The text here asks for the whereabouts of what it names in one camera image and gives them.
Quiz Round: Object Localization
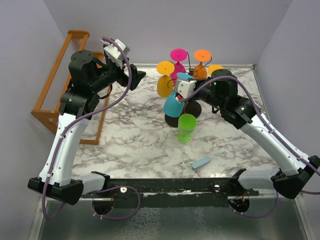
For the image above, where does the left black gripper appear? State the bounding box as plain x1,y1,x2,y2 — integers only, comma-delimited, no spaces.
89,56,146,93

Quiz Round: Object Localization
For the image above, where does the yellow wine glass front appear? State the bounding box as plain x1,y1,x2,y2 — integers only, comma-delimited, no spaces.
156,60,175,98

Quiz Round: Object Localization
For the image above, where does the yellow wine glass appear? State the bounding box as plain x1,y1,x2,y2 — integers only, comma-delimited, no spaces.
207,64,224,75
156,60,175,98

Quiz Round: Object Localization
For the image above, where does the pink wine glass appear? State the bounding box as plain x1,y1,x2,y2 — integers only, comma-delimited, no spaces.
170,48,188,80

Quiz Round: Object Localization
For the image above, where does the blue wine glass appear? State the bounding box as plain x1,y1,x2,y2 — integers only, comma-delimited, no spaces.
163,72,195,118

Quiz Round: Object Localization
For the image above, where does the orange wine glass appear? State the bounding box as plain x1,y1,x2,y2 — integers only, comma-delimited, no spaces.
193,49,212,80

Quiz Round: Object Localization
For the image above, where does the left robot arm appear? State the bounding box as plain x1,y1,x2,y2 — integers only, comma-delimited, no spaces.
27,50,146,205

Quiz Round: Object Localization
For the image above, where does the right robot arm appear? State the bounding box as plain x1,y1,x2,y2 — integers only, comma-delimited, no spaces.
191,69,320,199

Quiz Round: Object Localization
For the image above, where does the metal wine glass rack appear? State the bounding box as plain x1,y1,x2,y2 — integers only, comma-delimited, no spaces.
173,52,209,118

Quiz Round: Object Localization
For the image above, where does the green wine glass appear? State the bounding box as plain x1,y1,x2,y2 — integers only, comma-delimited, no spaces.
177,113,197,144

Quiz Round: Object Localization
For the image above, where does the wooden rack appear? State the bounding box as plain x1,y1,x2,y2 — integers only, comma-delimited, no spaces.
31,30,105,145

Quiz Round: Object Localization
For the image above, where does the blue eraser block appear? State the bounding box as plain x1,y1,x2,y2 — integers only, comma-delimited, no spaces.
191,156,211,170

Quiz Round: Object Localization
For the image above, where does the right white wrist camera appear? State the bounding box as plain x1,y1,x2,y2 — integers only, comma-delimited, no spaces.
173,78,197,100

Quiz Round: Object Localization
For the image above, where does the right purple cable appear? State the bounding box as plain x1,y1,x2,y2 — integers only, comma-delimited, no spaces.
178,76,320,219

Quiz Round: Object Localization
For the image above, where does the black mounting frame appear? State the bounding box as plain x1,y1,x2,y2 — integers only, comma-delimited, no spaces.
83,177,259,209

